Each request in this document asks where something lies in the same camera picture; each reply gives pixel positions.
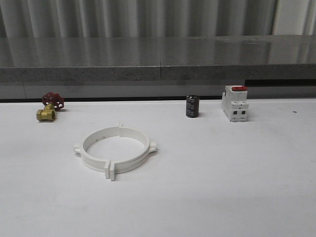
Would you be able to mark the white half-ring pipe clamp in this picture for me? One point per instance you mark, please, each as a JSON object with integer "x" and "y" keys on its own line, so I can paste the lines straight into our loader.
{"x": 133, "y": 163}
{"x": 109, "y": 167}

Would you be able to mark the black cylindrical capacitor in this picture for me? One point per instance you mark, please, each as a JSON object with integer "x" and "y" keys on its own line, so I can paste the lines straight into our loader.
{"x": 192, "y": 106}

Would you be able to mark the grey stone counter ledge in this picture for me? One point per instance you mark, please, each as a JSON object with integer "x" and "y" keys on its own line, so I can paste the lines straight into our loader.
{"x": 217, "y": 60}

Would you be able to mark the brass valve red handwheel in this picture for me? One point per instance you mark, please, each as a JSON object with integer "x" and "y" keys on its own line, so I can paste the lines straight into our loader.
{"x": 52, "y": 102}

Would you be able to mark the white circuit breaker red switch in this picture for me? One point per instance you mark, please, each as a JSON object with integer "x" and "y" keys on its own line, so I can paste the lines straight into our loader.
{"x": 234, "y": 103}

